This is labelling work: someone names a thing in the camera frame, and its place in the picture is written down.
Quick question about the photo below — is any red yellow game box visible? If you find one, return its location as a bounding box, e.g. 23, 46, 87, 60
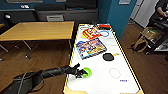
82, 27, 102, 41

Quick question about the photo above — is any dark wall bench sofa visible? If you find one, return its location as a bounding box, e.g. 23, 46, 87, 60
0, 0, 99, 24

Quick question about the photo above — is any black wheeled cart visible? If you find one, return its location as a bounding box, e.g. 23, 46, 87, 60
146, 13, 168, 56

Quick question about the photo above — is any brown tan backpack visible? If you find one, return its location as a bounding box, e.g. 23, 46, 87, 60
130, 36, 149, 54

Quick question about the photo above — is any white hallway door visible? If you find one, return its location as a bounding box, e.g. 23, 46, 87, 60
129, 0, 143, 21

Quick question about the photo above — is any open cardboard box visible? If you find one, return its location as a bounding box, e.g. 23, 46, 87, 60
141, 27, 161, 40

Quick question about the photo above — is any yellow wooden gaming table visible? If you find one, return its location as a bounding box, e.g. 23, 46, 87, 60
0, 21, 76, 61

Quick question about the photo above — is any small black round device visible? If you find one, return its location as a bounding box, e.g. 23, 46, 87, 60
3, 13, 13, 26

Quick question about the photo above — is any small green bowl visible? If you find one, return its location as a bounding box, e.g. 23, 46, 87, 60
82, 67, 93, 78

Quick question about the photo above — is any colourful snack box left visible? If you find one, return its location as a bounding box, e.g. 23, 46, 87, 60
75, 37, 108, 61

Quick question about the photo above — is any white table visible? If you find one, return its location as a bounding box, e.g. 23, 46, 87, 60
62, 22, 145, 94

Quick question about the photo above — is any small white wall plate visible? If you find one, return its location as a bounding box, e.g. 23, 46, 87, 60
19, 4, 30, 9

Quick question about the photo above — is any orange red flat item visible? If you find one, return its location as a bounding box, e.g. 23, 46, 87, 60
98, 23, 112, 30

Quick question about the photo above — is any light grey sofa cushion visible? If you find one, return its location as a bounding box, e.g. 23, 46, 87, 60
46, 15, 65, 23

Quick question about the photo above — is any blue plastic ring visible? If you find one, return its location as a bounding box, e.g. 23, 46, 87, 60
99, 29, 112, 38

